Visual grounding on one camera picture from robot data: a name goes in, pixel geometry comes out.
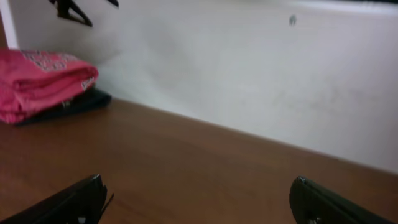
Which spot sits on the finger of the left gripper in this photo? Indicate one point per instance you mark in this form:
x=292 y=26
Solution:
x=69 y=10
x=114 y=2

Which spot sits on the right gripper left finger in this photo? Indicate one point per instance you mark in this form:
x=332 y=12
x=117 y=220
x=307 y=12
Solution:
x=83 y=202

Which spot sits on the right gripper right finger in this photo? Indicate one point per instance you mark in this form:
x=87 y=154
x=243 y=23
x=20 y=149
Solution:
x=312 y=203

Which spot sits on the salmon red t-shirt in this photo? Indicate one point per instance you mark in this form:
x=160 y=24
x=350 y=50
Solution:
x=34 y=80

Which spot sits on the folded navy blue garment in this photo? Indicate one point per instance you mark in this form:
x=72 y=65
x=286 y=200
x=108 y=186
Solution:
x=90 y=100

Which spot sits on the folded red soccer shirt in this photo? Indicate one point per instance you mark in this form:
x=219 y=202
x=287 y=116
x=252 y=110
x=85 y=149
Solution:
x=21 y=118

